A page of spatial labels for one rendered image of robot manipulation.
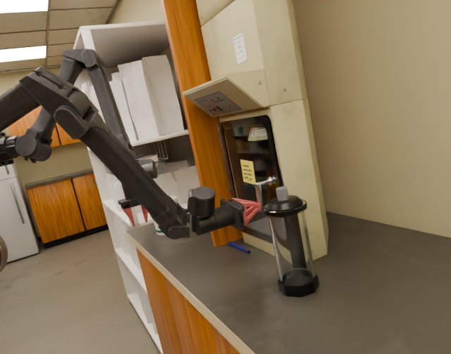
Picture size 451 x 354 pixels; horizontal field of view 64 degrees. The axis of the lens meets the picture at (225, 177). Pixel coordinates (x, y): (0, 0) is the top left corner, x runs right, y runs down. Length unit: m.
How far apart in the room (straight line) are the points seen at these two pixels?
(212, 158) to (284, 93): 0.42
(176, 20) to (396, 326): 1.09
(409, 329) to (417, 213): 0.55
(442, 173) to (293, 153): 0.45
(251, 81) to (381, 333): 0.65
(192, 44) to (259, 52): 0.38
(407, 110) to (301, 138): 0.36
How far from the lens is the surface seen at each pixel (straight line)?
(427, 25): 1.19
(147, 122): 2.17
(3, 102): 0.87
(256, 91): 0.97
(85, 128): 0.80
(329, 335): 0.82
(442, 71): 1.17
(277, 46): 1.03
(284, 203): 0.87
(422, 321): 0.86
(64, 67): 1.48
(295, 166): 1.03
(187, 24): 1.34
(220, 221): 0.96
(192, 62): 1.31
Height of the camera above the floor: 1.41
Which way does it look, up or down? 10 degrees down
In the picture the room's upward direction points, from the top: 12 degrees counter-clockwise
